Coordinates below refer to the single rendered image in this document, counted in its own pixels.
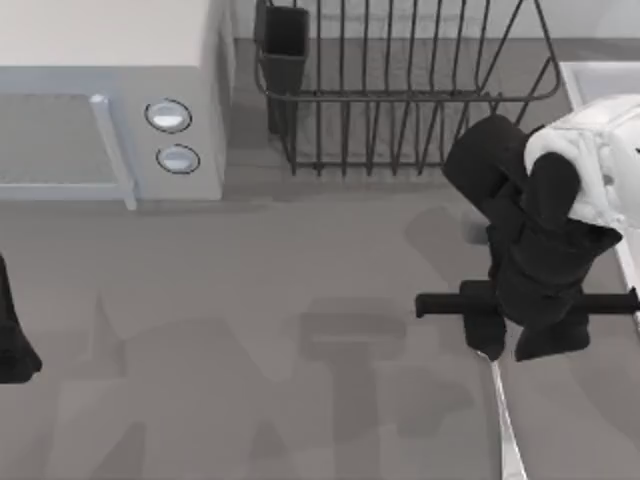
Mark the silver spoon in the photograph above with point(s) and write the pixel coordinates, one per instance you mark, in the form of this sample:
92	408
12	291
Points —
507	420

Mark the black cutlery holder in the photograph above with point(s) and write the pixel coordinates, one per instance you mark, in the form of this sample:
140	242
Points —
282	40

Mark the small silver microwave knob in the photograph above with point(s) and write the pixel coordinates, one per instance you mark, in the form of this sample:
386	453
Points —
178	159

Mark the large silver microwave knob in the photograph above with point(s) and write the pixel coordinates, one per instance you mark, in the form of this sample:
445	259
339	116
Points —
168	116

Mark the pale microwave oven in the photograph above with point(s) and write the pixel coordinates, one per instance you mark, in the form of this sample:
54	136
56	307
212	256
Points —
165	45

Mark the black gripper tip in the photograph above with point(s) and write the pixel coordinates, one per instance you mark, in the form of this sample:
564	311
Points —
12	330

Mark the microwave door with window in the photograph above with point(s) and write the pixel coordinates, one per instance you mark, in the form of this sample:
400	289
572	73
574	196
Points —
45	140

